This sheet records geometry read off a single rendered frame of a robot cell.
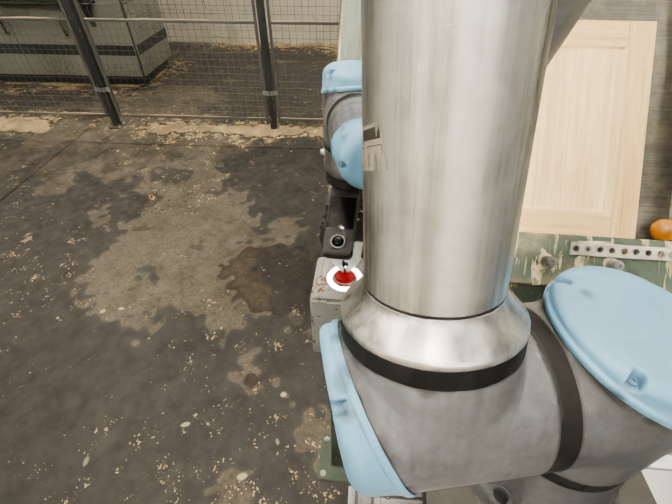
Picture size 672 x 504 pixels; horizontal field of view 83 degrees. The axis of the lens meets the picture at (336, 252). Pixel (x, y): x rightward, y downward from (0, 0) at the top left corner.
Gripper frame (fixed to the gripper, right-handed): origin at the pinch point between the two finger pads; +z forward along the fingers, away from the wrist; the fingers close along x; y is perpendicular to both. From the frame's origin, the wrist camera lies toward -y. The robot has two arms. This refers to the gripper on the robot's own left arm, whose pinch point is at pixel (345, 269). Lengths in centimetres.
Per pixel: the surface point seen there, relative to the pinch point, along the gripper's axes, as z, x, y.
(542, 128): -12, -42, 38
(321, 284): 2.3, 4.2, -2.1
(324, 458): 94, 6, -1
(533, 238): 5.2, -41.1, 19.3
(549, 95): -18, -43, 43
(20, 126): 94, 303, 239
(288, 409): 95, 22, 16
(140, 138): 95, 190, 231
